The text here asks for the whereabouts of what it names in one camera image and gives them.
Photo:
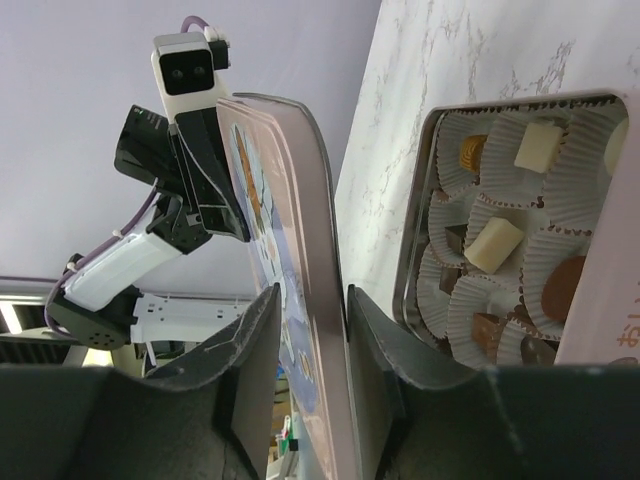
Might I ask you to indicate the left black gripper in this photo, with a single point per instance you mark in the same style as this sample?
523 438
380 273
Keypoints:
196 142

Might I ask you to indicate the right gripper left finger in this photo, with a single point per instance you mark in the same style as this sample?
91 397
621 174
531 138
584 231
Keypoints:
205 415

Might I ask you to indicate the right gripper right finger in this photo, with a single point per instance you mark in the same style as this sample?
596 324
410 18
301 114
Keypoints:
421 415

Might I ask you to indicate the tin lid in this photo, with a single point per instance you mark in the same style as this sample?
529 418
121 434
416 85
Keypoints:
281 175

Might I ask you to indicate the brown rectangular chocolate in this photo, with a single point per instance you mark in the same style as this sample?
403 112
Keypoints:
486 333

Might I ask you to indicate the dark square chocolate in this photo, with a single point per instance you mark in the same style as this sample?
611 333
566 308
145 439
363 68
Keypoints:
448 279

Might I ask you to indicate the white chocolate piece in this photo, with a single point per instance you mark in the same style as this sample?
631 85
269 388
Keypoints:
493 245

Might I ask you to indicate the caramel round chocolate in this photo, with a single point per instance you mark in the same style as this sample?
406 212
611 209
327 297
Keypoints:
471 152

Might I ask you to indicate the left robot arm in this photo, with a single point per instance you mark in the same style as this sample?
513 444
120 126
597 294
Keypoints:
93 302

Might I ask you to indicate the pink chocolate tin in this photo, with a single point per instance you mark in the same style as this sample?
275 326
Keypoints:
575 208

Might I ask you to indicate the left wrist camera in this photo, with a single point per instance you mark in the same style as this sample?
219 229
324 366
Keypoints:
187 67

